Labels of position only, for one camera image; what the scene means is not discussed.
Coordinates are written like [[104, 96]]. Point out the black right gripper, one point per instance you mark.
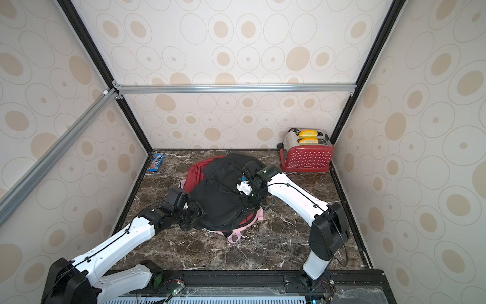
[[252, 191]]

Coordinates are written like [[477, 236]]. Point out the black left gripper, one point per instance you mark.
[[198, 211]]

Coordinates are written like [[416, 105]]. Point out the black backpack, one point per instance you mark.
[[224, 190]]

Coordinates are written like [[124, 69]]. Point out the pink backpack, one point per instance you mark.
[[227, 210]]

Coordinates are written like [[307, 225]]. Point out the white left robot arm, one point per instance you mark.
[[84, 279]]

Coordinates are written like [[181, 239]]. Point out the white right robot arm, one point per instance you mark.
[[329, 227]]

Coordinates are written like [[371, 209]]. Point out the red polka dot toaster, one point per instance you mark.
[[305, 158]]

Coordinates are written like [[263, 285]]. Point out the blue candy packet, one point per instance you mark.
[[158, 159]]

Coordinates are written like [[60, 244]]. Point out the yellow toast slice front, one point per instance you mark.
[[309, 141]]

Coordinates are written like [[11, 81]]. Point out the yellow toast slice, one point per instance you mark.
[[308, 134], [309, 141]]

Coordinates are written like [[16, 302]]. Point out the yellow toast slice rear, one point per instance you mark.
[[308, 134]]

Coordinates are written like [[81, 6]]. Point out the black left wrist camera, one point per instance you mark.
[[175, 200]]

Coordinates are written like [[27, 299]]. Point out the horizontal aluminium rail back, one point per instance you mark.
[[233, 88]]

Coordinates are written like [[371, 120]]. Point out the aluminium rail left wall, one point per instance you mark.
[[22, 189]]

